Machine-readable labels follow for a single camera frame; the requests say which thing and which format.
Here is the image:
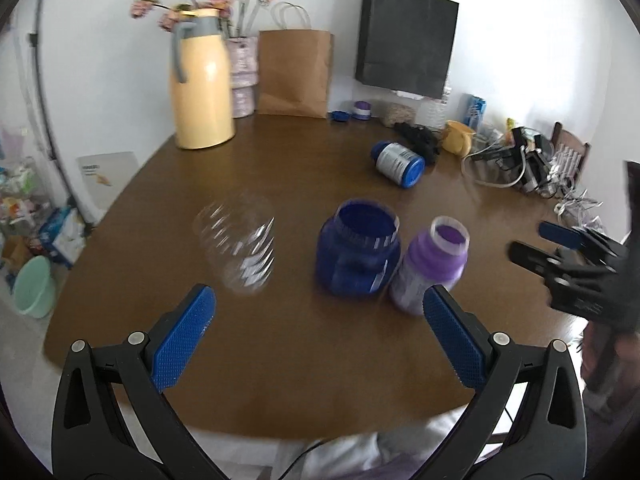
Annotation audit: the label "blue white-labelled bottle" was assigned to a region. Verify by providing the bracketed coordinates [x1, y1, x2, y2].
[370, 141, 426, 188]

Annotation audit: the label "clear plastic cup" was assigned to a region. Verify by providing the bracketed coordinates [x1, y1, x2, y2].
[193, 191, 276, 295]

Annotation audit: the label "wooden chair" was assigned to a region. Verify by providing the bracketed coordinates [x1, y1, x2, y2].
[551, 122, 591, 184]

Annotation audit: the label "purple open bottle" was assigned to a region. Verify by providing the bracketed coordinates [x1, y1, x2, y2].
[388, 216, 470, 316]

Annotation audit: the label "grey trousers legs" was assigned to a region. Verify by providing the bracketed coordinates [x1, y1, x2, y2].
[294, 404, 526, 480]

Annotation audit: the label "yellow mug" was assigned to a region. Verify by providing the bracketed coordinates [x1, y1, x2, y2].
[442, 120, 475, 157]

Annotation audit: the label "green plastic basin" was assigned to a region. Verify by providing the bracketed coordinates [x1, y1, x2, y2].
[13, 256, 56, 318]

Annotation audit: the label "blue white carton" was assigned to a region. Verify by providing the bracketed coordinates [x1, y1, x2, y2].
[463, 96, 487, 130]

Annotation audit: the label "black glove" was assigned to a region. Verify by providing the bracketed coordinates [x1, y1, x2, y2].
[393, 122, 440, 167]

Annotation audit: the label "dark blue open jar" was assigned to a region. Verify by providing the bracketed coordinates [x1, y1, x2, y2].
[316, 198, 401, 297]

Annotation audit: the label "blue white package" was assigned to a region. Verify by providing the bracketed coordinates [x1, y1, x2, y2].
[38, 207, 86, 269]

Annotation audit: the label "cluttered storage shelf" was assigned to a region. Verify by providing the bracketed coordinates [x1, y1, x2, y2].
[1, 126, 53, 256]

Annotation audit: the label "purple bottle lid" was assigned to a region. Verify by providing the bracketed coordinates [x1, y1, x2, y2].
[352, 101, 372, 120]

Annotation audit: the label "black paper bag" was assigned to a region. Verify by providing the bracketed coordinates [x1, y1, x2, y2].
[355, 0, 459, 100]

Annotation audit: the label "blue bottle lid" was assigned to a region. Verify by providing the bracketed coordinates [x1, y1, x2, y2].
[330, 110, 352, 122]

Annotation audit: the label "white leaning board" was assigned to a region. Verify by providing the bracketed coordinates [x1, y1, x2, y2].
[77, 152, 139, 212]

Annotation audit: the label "brown paper bag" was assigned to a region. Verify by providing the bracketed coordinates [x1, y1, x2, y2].
[257, 1, 333, 119]

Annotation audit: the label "yellow thermos jug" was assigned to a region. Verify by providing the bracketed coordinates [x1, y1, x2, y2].
[169, 8, 235, 150]

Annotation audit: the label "pink patterned vase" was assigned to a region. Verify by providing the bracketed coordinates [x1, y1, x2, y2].
[227, 37, 258, 119]

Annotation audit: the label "black tripod stand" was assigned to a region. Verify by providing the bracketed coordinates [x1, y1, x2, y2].
[27, 0, 97, 233]

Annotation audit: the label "pile of cables and devices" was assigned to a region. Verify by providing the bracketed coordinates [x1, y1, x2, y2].
[460, 123, 609, 233]

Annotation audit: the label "black cable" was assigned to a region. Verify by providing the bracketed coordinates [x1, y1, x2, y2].
[271, 435, 331, 480]

